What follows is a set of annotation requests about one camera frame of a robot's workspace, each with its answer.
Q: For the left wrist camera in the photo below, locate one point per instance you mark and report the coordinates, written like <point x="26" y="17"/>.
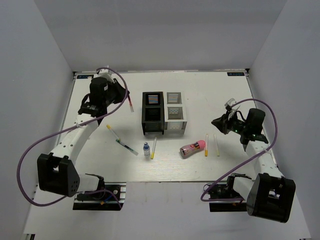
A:
<point x="103" y="72"/>

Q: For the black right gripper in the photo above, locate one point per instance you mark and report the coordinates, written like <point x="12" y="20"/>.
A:
<point x="223" y="123"/>

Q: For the black slotted pen holder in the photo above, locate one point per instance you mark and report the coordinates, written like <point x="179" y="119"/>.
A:
<point x="153" y="112"/>

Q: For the small blue capped bottle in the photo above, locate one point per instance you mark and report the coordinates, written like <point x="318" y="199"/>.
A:
<point x="146" y="150"/>

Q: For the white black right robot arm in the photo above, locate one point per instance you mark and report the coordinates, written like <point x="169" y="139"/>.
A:
<point x="269" y="195"/>

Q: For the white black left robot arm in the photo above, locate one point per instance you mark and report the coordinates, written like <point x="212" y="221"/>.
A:
<point x="57" y="170"/>

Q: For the blue corner label sticker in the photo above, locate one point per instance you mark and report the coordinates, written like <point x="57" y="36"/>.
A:
<point x="235" y="74"/>

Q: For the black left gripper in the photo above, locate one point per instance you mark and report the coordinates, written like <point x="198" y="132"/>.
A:
<point x="121" y="90"/>

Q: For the orange capped white marker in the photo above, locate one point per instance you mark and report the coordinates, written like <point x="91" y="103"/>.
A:
<point x="206" y="145"/>

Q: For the red capped white pen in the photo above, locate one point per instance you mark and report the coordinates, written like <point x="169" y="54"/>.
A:
<point x="130" y="103"/>

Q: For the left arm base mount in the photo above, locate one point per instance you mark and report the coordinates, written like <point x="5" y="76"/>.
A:
<point x="111" y="197"/>

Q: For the left blue corner label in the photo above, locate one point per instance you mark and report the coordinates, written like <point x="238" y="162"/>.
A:
<point x="85" y="76"/>

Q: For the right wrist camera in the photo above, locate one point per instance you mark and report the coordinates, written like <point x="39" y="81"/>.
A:
<point x="228" y="105"/>

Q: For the pink capped glue bottle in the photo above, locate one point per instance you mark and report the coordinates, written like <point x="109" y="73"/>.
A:
<point x="190" y="149"/>

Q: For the yellow tipped white marker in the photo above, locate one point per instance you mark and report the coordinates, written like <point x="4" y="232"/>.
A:
<point x="153" y="148"/>

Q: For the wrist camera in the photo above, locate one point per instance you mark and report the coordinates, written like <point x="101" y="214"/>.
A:
<point x="228" y="105"/>
<point x="103" y="72"/>

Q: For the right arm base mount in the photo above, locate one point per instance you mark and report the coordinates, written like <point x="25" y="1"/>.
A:
<point x="225" y="198"/>

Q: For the white slotted pen holder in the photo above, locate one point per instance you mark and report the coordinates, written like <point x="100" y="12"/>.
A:
<point x="175" y="114"/>

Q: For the pale yellow capped white marker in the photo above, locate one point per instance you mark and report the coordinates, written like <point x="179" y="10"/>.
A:
<point x="216" y="145"/>

